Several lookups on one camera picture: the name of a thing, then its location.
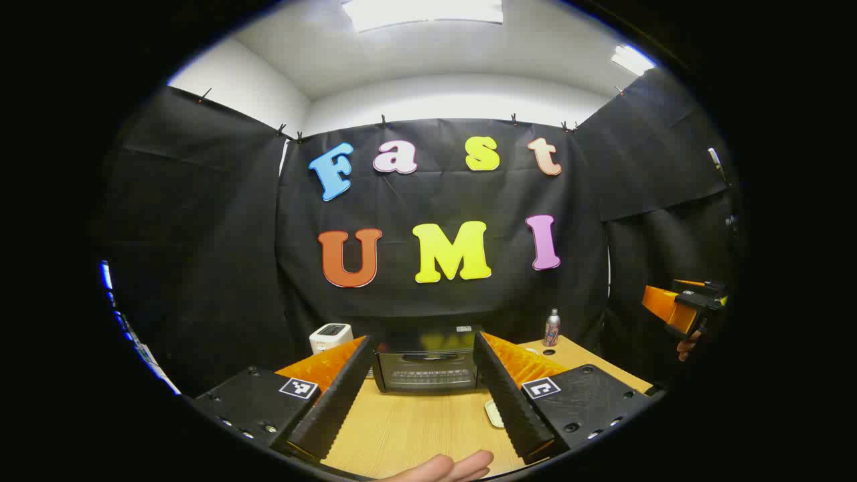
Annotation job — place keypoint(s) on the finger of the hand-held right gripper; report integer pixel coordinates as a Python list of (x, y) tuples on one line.
[(663, 306)]

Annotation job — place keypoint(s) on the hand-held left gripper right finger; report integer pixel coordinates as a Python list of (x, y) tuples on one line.
[(509, 402)]

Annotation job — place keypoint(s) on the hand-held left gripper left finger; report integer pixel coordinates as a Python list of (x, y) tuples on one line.
[(341, 402)]

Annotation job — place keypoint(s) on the white food tray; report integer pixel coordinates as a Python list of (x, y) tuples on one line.
[(493, 412)]

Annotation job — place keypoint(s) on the black electric oven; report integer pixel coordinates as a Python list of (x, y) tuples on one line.
[(428, 371)]

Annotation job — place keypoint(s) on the white toaster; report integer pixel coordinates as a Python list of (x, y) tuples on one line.
[(331, 338)]

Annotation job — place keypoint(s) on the small ceiling light panel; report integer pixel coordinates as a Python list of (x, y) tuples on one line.
[(633, 59)]

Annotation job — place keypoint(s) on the large ceiling light panel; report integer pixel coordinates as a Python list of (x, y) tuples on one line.
[(422, 13)]

